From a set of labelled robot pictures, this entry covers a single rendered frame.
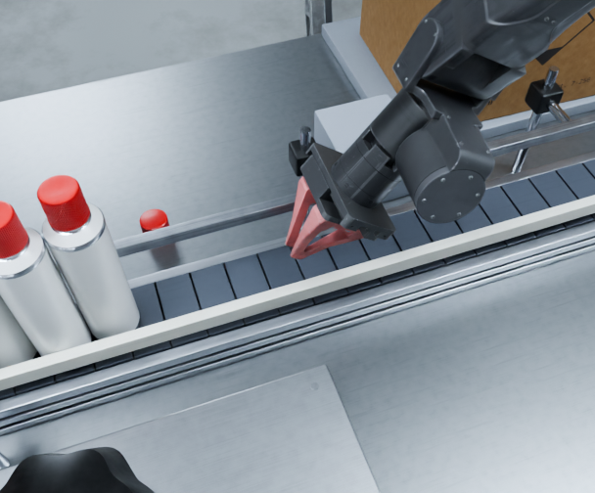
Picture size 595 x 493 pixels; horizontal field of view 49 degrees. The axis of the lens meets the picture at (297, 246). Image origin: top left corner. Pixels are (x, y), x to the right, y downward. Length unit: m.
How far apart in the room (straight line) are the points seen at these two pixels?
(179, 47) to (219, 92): 1.53
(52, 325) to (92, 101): 0.47
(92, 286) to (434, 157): 0.31
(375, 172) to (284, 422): 0.25
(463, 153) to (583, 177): 0.38
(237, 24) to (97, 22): 0.53
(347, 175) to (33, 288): 0.29
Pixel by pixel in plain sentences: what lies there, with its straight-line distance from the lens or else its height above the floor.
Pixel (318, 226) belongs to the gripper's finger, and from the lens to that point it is 0.61.
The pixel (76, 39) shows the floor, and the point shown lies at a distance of 2.66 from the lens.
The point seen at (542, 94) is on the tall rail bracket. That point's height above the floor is 0.97.
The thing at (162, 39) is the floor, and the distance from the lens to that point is 2.58.
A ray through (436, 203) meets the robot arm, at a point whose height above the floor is 1.07.
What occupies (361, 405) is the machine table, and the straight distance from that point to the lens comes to 0.70.
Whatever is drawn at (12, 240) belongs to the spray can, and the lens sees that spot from 0.55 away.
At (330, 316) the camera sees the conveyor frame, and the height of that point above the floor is 0.87.
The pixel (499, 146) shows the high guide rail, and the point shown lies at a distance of 0.76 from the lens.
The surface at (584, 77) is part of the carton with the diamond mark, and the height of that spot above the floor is 0.89.
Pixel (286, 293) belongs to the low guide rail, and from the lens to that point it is 0.66.
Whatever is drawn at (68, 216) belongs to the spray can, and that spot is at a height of 1.07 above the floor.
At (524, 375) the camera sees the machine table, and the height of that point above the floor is 0.83.
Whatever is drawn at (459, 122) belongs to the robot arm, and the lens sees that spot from 0.55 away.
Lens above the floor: 1.47
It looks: 53 degrees down
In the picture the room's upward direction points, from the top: straight up
